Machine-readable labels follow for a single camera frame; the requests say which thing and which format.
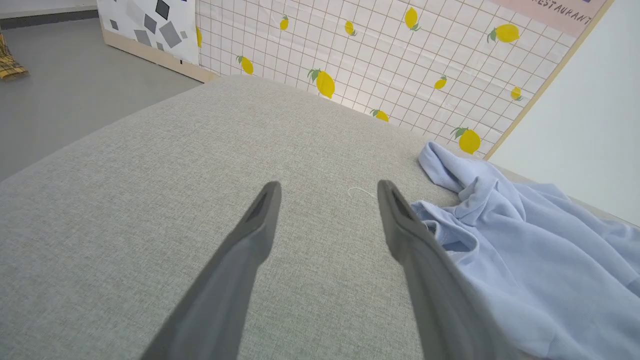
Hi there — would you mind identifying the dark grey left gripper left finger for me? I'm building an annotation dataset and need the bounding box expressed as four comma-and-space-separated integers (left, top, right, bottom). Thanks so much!
140, 181, 282, 360

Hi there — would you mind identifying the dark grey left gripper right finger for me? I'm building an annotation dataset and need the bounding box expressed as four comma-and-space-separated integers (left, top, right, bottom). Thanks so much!
377, 180, 521, 360

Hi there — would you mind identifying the light blue polo shirt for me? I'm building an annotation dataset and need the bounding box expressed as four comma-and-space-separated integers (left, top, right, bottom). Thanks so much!
410, 141, 640, 360

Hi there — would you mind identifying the lemon print grid partition panel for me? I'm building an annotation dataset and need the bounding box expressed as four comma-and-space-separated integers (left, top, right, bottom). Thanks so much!
195, 0, 616, 161

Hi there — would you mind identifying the grey geometric print panel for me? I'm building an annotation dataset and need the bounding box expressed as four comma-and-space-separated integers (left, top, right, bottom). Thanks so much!
96, 0, 217, 83

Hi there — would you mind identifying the yellow plaid cloth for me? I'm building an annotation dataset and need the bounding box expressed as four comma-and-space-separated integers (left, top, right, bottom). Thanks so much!
0, 32, 29, 81

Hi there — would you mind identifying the pink restaurant poster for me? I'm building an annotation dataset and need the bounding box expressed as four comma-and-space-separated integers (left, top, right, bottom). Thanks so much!
487, 0, 608, 38

